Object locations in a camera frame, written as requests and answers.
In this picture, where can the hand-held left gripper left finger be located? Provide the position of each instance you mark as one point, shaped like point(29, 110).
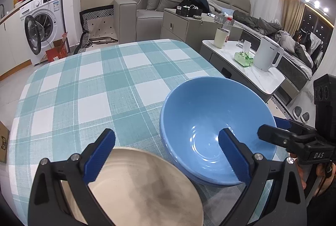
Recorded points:
point(101, 155)

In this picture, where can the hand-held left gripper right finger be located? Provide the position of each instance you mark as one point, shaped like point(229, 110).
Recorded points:
point(235, 155)

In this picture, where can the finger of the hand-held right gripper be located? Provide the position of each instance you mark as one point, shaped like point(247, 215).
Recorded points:
point(282, 122)
point(270, 132)

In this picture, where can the blue bowl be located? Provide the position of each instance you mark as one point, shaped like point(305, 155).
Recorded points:
point(199, 180)
point(199, 110)

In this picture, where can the cream round plate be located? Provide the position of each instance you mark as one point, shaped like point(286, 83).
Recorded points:
point(147, 189)

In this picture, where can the person's right hand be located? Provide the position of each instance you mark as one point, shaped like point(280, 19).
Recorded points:
point(321, 172)

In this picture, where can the black white patterned rug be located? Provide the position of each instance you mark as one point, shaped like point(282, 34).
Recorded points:
point(281, 109)

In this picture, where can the grey slipper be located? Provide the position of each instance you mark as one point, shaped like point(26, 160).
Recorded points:
point(305, 117)
point(297, 112)

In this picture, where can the white side table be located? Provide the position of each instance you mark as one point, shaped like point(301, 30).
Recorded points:
point(262, 76)

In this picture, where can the grey bed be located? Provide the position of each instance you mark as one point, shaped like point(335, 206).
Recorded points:
point(291, 68)

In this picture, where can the teal white checked tablecloth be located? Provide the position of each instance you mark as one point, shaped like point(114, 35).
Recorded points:
point(78, 89)

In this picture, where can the white electric kettle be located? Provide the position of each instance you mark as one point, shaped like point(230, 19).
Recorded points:
point(266, 54)

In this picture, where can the green tissue pack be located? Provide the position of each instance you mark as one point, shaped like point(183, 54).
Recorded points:
point(242, 59)

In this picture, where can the brown cardboard box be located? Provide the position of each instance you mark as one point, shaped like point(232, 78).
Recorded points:
point(4, 144)

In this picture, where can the cream cup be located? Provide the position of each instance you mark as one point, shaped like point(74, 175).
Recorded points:
point(220, 38)

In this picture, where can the beige curtain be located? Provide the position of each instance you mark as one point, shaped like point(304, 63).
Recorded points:
point(291, 13)

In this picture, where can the red cardboard box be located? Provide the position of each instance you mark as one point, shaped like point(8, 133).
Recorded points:
point(56, 54)

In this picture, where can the clear plastic bottle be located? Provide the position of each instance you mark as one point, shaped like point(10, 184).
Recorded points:
point(229, 25)

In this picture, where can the grey drawer cabinet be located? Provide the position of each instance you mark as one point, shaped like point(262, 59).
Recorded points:
point(178, 29)

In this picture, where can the grey sofa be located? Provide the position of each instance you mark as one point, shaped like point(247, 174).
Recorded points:
point(126, 18)

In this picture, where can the white kitchen cabinet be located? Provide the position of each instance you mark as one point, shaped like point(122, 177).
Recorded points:
point(13, 47)

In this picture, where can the black box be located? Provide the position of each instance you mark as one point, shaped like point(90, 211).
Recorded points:
point(187, 12)

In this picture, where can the dark clothing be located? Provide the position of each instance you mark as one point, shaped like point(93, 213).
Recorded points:
point(199, 0)

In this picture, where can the white washing machine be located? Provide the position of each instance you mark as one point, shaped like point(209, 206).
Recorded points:
point(52, 5)

